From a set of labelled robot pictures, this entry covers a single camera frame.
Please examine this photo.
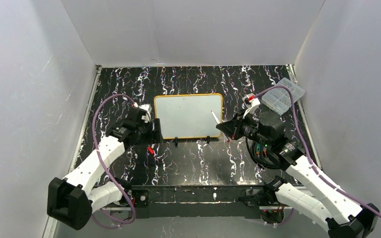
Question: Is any red marker cap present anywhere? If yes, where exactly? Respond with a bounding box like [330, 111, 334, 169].
[147, 146, 155, 156]

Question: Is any red white marker pen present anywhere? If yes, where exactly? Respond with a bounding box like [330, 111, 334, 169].
[211, 111, 230, 143]

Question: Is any yellow framed whiteboard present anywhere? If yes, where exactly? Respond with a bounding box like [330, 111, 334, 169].
[154, 93, 223, 140]

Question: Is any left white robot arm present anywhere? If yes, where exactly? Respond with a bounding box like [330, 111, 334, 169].
[47, 104, 162, 230]

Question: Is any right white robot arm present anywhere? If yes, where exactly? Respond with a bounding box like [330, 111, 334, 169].
[216, 112, 378, 238]

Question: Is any orange green sensor plug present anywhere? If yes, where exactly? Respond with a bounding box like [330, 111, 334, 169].
[254, 143, 263, 157]

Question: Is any clear plastic compartment box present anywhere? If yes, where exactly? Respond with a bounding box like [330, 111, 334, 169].
[261, 78, 306, 116]

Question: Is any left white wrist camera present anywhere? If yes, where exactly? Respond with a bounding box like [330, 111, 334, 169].
[138, 104, 152, 123]

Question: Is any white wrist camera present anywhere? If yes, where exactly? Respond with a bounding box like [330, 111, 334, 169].
[138, 104, 152, 123]
[243, 93, 260, 119]

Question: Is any coiled black cable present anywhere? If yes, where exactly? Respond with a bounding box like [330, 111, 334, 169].
[245, 139, 286, 170]

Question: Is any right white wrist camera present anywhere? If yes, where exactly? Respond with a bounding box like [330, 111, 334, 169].
[243, 93, 260, 119]

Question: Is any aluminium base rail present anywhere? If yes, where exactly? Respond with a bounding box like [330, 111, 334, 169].
[42, 185, 310, 238]

